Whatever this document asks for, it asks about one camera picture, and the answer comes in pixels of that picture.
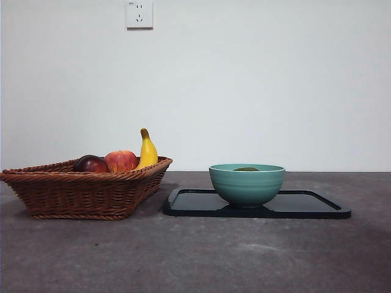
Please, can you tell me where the yellow banana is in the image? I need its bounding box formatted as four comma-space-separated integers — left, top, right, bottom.
134, 128, 159, 170

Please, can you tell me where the red apple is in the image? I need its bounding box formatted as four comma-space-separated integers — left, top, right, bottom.
103, 149, 139, 173

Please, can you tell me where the black rectangular tray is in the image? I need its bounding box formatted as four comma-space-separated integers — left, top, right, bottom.
163, 187, 353, 219

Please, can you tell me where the brown wicker basket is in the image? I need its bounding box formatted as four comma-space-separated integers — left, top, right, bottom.
0, 156, 174, 220

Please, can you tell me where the white wall socket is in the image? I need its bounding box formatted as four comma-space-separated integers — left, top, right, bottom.
126, 0, 154, 31

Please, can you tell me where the teal ceramic bowl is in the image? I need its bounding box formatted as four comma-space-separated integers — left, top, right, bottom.
208, 164, 287, 209

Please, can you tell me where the dark red plum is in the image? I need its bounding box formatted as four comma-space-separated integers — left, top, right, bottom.
72, 154, 109, 173

